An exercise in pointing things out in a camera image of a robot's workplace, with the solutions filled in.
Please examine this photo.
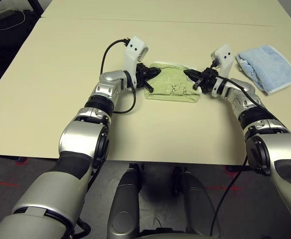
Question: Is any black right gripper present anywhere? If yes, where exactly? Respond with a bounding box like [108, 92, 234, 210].
[183, 67, 222, 94]

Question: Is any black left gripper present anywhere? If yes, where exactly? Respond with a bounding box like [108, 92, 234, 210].
[135, 63, 162, 93]

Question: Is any green towel with white edge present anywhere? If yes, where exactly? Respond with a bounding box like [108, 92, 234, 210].
[145, 61, 201, 104]

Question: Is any folded light blue towel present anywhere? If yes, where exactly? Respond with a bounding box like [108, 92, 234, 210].
[236, 44, 291, 96]

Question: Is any grey left robot leg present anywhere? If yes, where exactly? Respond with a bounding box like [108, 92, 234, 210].
[109, 167, 143, 239]

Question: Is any black chair base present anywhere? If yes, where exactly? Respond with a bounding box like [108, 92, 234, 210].
[27, 0, 48, 18]

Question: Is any white power adapter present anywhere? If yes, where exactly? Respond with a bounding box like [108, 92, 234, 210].
[0, 6, 34, 20]

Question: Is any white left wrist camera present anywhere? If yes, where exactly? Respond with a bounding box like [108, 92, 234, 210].
[122, 36, 150, 88]

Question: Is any black left camera cable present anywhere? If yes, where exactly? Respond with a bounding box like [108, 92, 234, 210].
[101, 37, 136, 115]

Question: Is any thin white cable loop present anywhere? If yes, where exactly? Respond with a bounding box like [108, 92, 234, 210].
[0, 11, 26, 31]

